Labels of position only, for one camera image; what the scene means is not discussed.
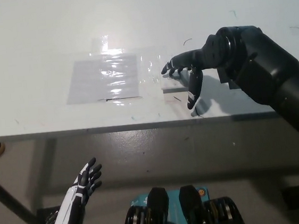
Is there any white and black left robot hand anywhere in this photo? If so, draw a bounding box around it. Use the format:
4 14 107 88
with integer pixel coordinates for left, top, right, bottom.
46 156 109 224

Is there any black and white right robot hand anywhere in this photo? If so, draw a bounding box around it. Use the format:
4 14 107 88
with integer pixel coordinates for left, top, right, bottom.
157 32 235 113

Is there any white wall light switch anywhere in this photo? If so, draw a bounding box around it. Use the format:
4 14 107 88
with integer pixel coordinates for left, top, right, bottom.
159 69 191 95

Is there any clear plastic film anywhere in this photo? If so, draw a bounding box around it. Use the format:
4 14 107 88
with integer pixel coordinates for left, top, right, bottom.
87 29 170 110

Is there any black metal table frame bar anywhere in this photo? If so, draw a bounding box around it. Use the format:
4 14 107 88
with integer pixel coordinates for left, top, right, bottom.
0 163 43 224

